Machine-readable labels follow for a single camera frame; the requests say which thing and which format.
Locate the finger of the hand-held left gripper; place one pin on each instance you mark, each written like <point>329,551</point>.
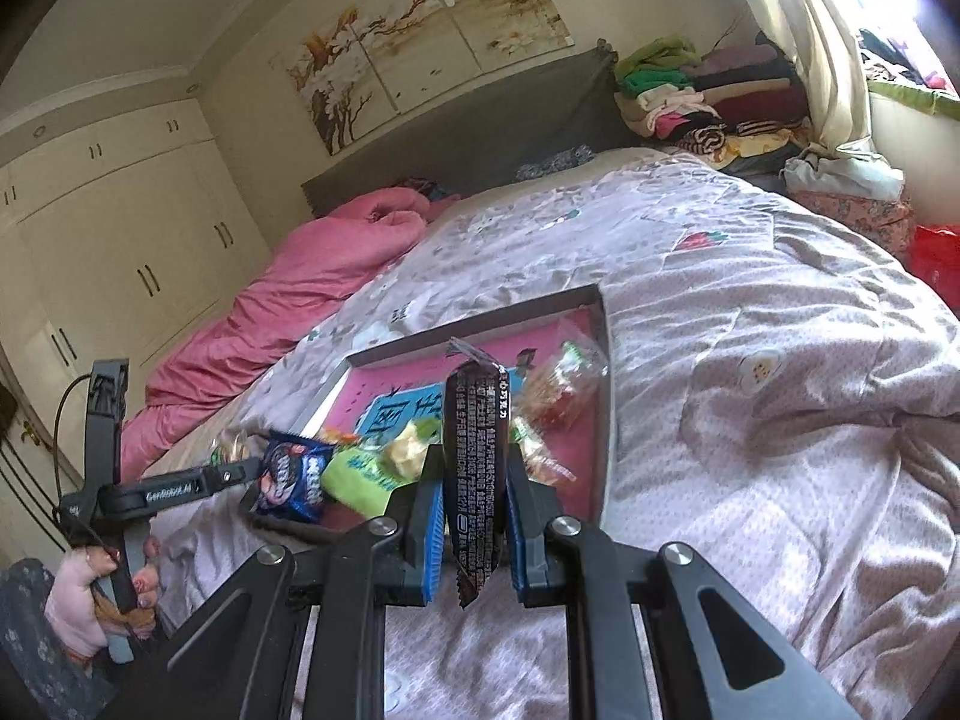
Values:
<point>232,476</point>

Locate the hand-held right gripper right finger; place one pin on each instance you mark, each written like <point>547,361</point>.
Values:
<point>525,540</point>

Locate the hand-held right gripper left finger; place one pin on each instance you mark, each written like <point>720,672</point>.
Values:
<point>424,540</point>

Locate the blue cookie packet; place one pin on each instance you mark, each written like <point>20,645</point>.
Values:
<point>292,476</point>

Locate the brown chocolate bar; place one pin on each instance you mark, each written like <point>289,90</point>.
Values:
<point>472,465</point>

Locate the green bag of yellow chips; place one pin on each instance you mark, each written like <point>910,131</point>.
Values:
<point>360,476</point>

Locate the orange cracker packet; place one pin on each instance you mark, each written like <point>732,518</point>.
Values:
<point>339,435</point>

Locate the clear bag of red candies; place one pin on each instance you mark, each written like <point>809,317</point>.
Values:
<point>555,416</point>

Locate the grey shallow cardboard box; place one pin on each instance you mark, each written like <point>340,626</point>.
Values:
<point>607,405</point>

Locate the person's left forearm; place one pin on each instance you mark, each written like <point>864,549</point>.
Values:
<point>37,660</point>

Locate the person's left hand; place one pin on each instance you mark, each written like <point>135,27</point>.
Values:
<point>75,592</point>

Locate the pale green snack packet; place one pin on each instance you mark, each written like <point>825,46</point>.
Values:
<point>234,448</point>

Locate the pink book with blue title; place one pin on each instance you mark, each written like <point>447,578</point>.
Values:
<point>367,390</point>

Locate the cream wardrobe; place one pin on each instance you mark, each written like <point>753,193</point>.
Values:
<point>112,240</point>

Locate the pink quilt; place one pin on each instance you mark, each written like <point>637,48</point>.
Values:
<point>300,292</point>

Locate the lilac floral blanket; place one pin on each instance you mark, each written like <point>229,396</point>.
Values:
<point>750,390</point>

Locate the dark floral cloth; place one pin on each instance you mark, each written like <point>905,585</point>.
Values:
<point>555,163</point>

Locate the tree trunk painting panel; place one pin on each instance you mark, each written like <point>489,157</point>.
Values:
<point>330,82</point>

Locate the grey bed headboard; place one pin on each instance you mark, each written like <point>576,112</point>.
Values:
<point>465,135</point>

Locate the pink floral cushion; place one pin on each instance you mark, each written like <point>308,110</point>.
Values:
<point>855,225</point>

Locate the pile of folded clothes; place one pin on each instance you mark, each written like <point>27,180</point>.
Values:
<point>712,97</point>

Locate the white cloth bundle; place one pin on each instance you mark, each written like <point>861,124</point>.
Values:
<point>840,172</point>

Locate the red plastic bag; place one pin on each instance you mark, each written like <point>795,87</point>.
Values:
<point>937,262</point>

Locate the landscape painting panel with script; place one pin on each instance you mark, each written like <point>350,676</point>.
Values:
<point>502,4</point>

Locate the cream curtain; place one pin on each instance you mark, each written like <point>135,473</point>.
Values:
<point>817,52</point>

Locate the green windowsill mat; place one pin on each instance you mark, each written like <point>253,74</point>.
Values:
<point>915,99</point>

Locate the clothes heap on windowsill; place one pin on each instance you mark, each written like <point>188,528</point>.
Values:
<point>900,60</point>

